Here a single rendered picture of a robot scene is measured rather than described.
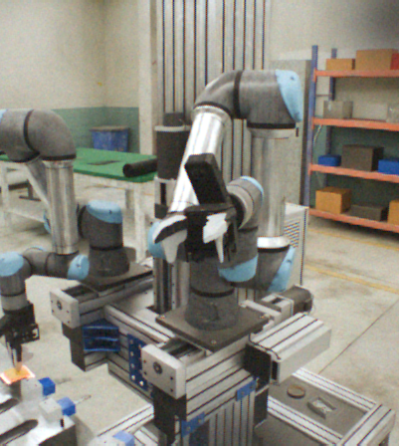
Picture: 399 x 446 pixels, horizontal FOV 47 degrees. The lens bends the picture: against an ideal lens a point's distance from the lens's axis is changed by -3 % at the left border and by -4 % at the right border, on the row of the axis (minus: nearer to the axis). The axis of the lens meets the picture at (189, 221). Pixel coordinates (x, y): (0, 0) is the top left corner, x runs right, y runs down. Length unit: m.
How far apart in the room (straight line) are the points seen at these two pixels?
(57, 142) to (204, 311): 0.58
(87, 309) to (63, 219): 0.37
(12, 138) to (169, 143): 0.43
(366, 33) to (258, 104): 5.17
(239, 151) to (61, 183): 0.53
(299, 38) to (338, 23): 0.57
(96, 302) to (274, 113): 0.86
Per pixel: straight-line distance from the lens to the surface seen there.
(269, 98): 1.08
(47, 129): 1.29
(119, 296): 1.65
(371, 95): 6.14
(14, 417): 1.27
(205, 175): 0.72
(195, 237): 0.72
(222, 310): 1.25
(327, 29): 6.44
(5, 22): 8.34
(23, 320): 1.46
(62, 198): 1.32
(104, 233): 1.57
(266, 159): 1.11
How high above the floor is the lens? 1.64
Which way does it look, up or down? 16 degrees down
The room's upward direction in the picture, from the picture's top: straight up
